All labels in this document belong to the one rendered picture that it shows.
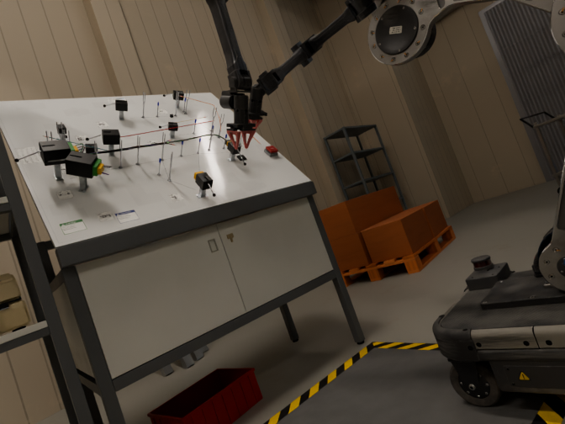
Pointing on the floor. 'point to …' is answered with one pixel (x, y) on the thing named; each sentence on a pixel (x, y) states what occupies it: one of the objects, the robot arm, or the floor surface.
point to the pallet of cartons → (383, 235)
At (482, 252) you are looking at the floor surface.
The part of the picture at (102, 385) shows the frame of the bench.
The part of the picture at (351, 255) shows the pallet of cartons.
